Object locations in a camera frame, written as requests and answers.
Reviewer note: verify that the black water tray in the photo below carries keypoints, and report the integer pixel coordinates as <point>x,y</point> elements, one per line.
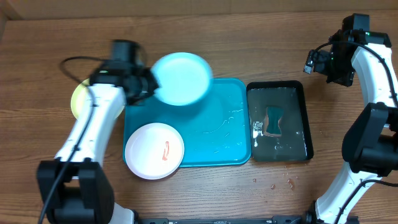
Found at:
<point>295,143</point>

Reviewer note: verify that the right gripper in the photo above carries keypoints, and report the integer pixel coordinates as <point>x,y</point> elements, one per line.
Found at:
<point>322,60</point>

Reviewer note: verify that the light blue plate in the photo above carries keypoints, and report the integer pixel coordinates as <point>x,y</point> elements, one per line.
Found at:
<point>183,78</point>

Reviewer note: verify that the green orange sponge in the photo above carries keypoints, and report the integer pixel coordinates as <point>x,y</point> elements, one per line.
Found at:
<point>272,121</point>

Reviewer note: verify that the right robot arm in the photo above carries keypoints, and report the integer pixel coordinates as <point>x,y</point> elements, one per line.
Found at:
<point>368,154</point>

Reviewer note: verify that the yellow-green plate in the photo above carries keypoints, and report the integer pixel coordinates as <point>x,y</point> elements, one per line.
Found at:
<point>78,98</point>

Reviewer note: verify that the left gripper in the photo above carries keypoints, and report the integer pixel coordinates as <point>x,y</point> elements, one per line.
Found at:
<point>154,84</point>

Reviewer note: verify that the white plate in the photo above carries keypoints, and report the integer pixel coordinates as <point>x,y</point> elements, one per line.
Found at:
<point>154,151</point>

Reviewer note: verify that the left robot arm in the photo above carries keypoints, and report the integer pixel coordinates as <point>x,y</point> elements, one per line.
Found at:
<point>73,185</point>

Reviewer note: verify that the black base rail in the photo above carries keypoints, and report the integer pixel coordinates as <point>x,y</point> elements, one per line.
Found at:
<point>278,219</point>

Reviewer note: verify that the teal plastic tray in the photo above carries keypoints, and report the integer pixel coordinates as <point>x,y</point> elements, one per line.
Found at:
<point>215,130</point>

